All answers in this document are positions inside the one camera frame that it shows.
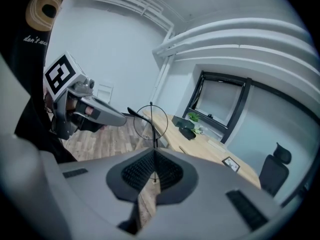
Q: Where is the white vertical pipe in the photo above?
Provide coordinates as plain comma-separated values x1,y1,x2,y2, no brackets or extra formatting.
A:
151,55,174,105

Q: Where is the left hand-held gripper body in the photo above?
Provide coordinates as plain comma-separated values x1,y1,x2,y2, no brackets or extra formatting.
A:
43,50,96,140

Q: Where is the black framed window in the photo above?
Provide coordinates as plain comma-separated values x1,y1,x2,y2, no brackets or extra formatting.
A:
181,70,253,130

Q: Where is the person's black printed shirt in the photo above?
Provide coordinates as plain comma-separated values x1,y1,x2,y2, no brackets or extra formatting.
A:
0,0,80,163

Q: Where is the black framed card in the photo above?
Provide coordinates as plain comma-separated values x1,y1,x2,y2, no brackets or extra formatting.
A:
221,156,241,173

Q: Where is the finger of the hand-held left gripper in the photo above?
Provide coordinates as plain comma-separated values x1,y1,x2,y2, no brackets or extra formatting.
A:
74,95,127,128

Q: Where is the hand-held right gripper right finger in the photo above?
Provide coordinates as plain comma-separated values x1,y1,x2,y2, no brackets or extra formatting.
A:
139,148,284,240

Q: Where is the light wooden table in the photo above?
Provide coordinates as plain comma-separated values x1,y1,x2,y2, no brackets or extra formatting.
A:
141,109,262,190

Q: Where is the black glasses case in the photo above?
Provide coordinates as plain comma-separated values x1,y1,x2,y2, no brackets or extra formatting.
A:
179,128,198,142

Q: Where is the black wire ring stand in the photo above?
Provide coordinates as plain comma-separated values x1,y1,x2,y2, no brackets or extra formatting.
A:
133,100,169,185

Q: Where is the black office chair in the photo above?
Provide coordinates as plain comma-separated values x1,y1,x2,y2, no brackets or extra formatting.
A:
258,142,293,198

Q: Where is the green potted plant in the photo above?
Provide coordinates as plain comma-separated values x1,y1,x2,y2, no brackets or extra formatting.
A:
187,112,201,123

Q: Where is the person's left hand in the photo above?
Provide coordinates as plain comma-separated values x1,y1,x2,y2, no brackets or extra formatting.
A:
65,98,94,117

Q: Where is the black box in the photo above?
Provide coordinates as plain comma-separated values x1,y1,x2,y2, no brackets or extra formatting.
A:
171,115,195,130

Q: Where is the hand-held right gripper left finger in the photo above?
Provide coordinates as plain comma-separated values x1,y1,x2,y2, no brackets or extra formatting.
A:
58,147,156,236

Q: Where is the white flower bunch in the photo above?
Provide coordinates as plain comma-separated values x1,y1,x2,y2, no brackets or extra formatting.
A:
193,124,209,136

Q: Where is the person's left forearm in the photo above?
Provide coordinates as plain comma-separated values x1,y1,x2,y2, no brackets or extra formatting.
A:
43,88,55,113

